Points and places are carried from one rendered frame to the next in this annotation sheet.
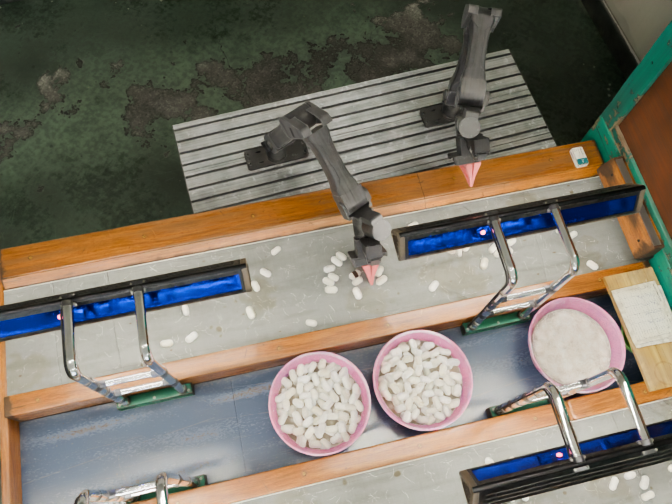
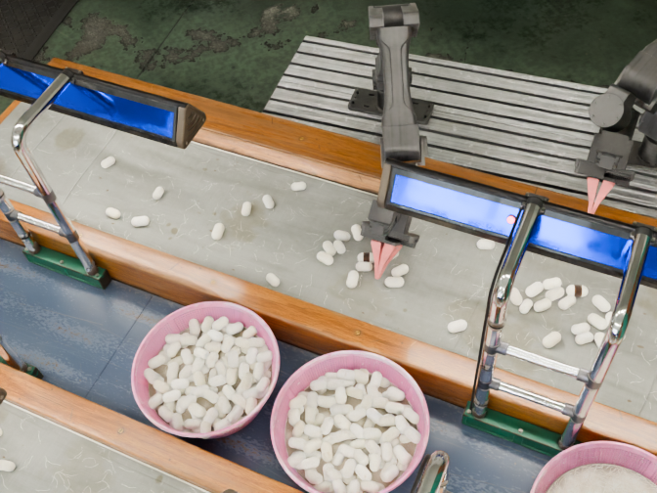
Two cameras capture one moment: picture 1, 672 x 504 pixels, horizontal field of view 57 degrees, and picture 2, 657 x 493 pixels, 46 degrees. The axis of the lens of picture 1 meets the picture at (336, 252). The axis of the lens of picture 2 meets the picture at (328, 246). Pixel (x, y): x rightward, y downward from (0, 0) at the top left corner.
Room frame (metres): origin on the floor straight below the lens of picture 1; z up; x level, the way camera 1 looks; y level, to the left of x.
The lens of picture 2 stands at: (-0.01, -0.66, 1.98)
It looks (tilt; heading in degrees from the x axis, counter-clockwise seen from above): 54 degrees down; 49
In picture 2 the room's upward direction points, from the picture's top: 8 degrees counter-clockwise
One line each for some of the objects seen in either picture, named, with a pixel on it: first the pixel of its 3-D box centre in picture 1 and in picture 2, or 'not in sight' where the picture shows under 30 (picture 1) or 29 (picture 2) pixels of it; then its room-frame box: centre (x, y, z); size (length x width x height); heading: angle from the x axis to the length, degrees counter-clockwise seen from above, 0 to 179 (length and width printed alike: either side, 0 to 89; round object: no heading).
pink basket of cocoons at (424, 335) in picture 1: (420, 381); (350, 431); (0.33, -0.26, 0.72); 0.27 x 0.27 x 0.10
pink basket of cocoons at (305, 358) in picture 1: (319, 404); (210, 376); (0.24, 0.00, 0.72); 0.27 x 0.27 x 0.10
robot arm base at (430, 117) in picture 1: (452, 106); (656, 146); (1.24, -0.33, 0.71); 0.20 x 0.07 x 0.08; 112
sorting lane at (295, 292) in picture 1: (333, 277); (341, 250); (0.60, 0.00, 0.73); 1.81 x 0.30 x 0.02; 108
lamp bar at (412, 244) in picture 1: (520, 216); (588, 231); (0.68, -0.43, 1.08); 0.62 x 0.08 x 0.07; 108
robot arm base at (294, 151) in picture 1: (275, 148); (390, 95); (1.02, 0.22, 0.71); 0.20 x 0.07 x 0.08; 112
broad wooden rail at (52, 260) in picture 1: (317, 220); (381, 193); (0.80, 0.07, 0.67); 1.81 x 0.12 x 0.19; 108
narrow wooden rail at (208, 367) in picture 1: (347, 338); (305, 328); (0.43, -0.06, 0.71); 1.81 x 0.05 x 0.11; 108
